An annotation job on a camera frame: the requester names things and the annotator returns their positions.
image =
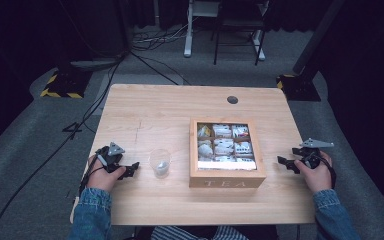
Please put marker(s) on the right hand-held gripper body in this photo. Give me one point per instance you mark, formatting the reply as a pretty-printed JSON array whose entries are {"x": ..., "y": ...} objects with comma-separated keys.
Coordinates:
[{"x": 308, "y": 153}]

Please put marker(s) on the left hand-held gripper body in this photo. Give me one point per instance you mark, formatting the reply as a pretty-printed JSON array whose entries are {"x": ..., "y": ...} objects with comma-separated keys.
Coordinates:
[{"x": 110, "y": 160}]

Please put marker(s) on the clear plastic cup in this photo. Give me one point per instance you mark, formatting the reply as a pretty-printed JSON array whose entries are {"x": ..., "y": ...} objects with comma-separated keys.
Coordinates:
[{"x": 160, "y": 160}]

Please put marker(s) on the wooden tea box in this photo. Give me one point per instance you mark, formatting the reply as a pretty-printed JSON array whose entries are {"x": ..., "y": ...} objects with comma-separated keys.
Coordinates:
[{"x": 226, "y": 180}]

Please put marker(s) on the person's left hand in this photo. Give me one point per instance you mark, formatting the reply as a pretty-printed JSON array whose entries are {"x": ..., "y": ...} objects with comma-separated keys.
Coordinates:
[{"x": 103, "y": 178}]

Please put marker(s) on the person's right hand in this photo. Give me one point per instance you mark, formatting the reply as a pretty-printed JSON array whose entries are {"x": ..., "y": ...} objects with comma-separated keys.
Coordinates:
[{"x": 316, "y": 178}]

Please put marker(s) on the pile of tea bags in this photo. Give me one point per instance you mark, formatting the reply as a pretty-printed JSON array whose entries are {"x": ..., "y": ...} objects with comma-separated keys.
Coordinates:
[{"x": 225, "y": 146}]

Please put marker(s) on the yellow black striped stand base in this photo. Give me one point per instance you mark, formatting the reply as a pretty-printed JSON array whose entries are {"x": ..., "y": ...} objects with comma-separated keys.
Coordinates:
[
  {"x": 298, "y": 88},
  {"x": 65, "y": 86}
]

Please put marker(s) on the person's striped clothing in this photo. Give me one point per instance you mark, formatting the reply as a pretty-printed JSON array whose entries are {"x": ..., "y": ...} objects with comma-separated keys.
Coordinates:
[{"x": 180, "y": 233}]

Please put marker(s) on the grey table grommet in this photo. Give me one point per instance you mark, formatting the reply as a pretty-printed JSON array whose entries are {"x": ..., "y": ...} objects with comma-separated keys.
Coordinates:
[{"x": 232, "y": 100}]

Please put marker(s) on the black slanted pole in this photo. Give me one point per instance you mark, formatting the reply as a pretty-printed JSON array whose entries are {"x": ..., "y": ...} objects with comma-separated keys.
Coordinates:
[{"x": 316, "y": 36}]

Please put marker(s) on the black chair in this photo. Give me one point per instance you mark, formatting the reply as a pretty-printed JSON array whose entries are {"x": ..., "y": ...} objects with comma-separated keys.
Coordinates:
[{"x": 238, "y": 23}]

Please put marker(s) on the white desk frame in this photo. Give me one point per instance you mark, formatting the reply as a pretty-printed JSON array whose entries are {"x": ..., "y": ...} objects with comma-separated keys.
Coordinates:
[{"x": 188, "y": 40}]

